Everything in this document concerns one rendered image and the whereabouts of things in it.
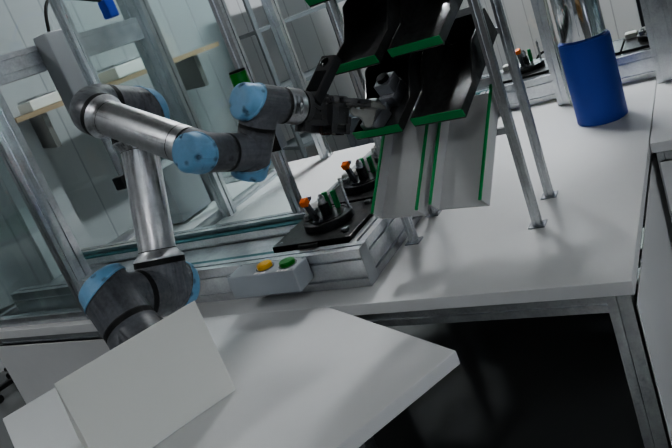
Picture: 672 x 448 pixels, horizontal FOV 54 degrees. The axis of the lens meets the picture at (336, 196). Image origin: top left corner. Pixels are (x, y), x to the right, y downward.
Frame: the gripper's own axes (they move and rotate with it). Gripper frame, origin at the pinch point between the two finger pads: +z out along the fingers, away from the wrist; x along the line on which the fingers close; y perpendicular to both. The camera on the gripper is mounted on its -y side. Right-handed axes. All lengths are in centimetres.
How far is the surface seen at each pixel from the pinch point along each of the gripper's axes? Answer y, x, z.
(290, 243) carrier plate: 34.4, -26.7, 0.0
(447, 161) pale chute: 12.1, 10.5, 16.4
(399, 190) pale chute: 19.3, 0.6, 11.0
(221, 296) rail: 51, -46, -8
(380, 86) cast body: -4.8, -0.3, 4.2
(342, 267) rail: 38.3, -7.8, 1.0
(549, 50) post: -31, -20, 111
